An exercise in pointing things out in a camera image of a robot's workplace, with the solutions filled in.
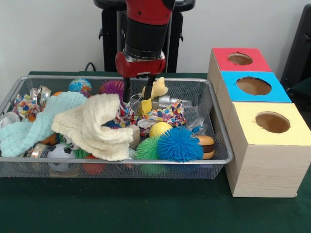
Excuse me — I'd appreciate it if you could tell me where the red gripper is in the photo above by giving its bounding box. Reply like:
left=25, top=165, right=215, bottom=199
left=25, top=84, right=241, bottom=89
left=115, top=50, right=167, bottom=102

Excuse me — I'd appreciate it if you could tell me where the cream waffle cloth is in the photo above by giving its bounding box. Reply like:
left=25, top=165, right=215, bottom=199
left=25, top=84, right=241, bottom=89
left=51, top=93, right=134, bottom=161

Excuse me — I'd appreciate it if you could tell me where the clear mesh bin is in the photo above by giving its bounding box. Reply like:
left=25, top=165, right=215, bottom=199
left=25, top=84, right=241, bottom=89
left=0, top=75, right=234, bottom=180

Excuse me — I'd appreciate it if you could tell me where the wooden box with three holes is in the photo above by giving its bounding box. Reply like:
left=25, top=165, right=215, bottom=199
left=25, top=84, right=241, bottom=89
left=207, top=47, right=311, bottom=198

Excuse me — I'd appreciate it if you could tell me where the yellow toy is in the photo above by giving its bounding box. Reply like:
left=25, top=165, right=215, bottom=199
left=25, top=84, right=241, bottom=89
left=142, top=77, right=169, bottom=100

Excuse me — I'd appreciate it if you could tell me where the yellow ball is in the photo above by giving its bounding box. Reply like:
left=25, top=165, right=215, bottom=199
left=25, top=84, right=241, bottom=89
left=149, top=121, right=173, bottom=139

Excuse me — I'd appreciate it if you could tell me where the globe print ball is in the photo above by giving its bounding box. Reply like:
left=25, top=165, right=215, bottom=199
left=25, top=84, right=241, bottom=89
left=69, top=78, right=93, bottom=98

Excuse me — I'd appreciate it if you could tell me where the small green spiky ball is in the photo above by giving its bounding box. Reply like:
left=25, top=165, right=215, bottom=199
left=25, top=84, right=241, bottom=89
left=134, top=136, right=161, bottom=161

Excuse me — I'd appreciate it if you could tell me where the blue spiky ball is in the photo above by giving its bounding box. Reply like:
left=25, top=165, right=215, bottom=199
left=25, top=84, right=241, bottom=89
left=156, top=126, right=205, bottom=164

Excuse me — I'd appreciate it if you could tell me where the toy burger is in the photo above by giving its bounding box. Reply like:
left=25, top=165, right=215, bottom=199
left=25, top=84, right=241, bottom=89
left=191, top=134, right=215, bottom=160

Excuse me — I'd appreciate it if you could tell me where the soccer ball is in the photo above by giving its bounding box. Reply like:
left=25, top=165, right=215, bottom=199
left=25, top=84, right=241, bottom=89
left=47, top=143, right=76, bottom=160

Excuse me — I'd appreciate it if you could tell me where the dark green table cloth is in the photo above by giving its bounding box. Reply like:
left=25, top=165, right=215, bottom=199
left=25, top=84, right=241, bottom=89
left=0, top=70, right=311, bottom=233

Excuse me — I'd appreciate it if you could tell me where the mint waffle cloth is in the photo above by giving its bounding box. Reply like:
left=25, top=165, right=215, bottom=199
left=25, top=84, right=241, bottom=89
left=0, top=91, right=87, bottom=158

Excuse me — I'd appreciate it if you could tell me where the black chair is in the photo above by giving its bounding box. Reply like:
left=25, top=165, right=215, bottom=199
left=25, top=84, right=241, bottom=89
left=280, top=3, right=311, bottom=98

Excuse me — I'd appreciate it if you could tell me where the small colourful rope toy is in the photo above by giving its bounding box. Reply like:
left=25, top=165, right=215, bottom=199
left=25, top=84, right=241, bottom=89
left=114, top=100, right=187, bottom=135

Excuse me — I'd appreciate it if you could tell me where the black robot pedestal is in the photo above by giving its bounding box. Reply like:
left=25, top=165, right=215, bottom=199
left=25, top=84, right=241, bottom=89
left=93, top=0, right=196, bottom=73

